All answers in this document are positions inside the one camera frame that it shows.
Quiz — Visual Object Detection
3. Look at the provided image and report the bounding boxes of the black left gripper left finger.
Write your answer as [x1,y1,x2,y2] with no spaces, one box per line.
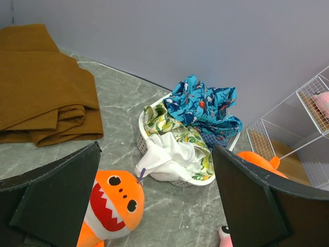
[1,142,101,246]

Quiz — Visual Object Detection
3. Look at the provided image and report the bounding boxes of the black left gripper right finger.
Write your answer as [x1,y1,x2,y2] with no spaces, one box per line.
[213,146,328,246]

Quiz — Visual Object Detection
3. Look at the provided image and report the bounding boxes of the orange fox plush toy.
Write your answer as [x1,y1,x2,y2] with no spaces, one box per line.
[77,170,144,246]

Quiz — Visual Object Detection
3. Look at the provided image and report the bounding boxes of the pink pig plush striped shirt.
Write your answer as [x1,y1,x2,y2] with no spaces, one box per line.
[312,92,329,118]

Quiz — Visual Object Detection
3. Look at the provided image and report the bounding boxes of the orange whale plush toy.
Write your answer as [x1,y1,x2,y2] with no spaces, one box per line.
[237,151,288,179]

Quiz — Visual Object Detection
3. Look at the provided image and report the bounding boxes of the brown folded cloth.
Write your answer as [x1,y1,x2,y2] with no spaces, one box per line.
[1,24,104,147]

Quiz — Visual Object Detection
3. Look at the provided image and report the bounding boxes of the blue patterned cloth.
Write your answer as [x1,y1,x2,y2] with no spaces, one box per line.
[163,75,243,151]

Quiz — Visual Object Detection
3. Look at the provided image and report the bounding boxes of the white plastic laundry basket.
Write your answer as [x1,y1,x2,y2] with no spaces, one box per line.
[135,92,241,188]

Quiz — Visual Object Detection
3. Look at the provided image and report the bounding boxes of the green white patterned cloth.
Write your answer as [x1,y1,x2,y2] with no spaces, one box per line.
[133,102,215,182]

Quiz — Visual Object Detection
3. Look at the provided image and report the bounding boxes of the white wire wooden shelf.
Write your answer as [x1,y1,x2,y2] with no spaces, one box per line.
[246,68,328,190]

